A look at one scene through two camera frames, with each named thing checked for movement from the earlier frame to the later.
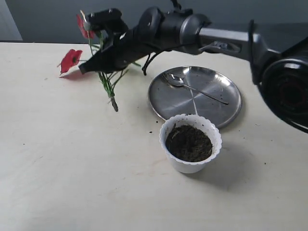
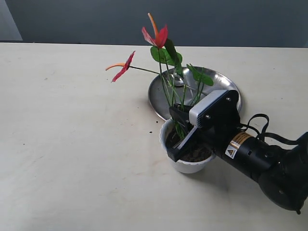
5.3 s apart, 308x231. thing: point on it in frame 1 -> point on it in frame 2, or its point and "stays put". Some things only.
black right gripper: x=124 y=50 -> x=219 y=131
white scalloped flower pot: x=195 y=121 stays put
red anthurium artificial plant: x=70 y=57 -> x=184 y=90
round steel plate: x=205 y=91 stays put
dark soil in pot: x=187 y=144 stays put
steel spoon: x=177 y=80 -> x=179 y=80
